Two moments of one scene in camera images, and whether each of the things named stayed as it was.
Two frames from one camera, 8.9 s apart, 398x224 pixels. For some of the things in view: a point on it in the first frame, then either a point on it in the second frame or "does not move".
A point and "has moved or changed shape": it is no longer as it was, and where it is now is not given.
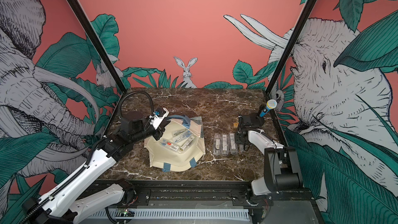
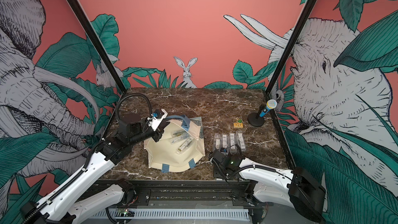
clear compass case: (176, 133) does not move
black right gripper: (238, 133) -> (216, 173)
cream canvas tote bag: (182, 147) does not move
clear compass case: (233, 147) does not move
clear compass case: (169, 144) has moved or changed shape
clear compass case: (224, 144) does not move
